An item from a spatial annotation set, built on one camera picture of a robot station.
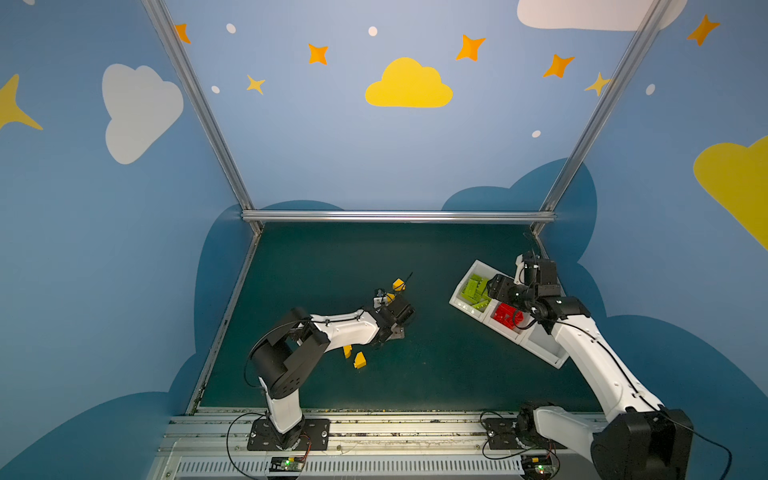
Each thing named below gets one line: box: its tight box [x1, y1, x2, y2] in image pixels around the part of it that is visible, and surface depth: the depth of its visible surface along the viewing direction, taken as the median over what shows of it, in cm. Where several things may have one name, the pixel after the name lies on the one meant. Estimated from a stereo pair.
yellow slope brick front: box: [354, 351, 367, 369], surface depth 86 cm
